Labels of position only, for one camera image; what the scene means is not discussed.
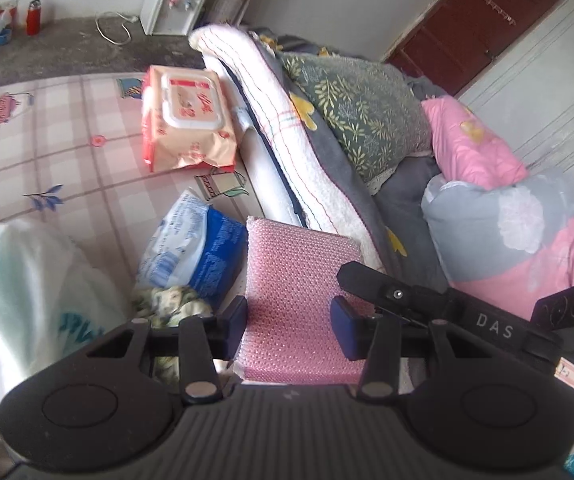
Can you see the white plastic bag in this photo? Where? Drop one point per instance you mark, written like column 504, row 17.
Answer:
column 22, row 290

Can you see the green floral cloth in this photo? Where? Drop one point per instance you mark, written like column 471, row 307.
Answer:
column 167, row 305

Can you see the red thermos bottle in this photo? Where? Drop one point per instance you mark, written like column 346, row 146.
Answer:
column 33, row 17

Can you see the pink bubble wrap pad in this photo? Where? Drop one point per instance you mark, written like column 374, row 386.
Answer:
column 292, row 285

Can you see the dark red door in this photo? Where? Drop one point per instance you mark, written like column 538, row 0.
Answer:
column 472, row 20

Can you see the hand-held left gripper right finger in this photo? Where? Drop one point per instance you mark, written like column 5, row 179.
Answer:
column 344, row 332

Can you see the grey pink floral quilt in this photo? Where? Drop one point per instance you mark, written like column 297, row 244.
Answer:
column 492, row 240

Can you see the blue white tissue pack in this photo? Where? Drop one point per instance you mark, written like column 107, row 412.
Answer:
column 197, row 250

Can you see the white striped towel blanket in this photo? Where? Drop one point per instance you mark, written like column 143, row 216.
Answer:
column 277, row 100

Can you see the orange wet wipes pack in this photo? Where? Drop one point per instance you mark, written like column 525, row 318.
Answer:
column 187, row 125

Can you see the blue bowl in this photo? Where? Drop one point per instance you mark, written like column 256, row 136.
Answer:
column 2, row 38

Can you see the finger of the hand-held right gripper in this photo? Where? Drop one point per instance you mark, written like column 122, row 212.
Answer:
column 367, row 280

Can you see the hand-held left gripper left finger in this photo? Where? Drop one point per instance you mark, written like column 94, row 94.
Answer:
column 237, row 325

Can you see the red white box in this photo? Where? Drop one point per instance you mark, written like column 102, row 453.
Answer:
column 4, row 10

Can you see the green leaf print pillow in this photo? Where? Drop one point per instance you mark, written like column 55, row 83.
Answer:
column 362, row 105

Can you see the white padded bed edge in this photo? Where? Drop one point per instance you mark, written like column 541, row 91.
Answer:
column 267, row 175

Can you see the pink pillow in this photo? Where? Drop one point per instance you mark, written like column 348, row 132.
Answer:
column 472, row 145

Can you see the white water dispenser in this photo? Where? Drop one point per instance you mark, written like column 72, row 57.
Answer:
column 172, row 5

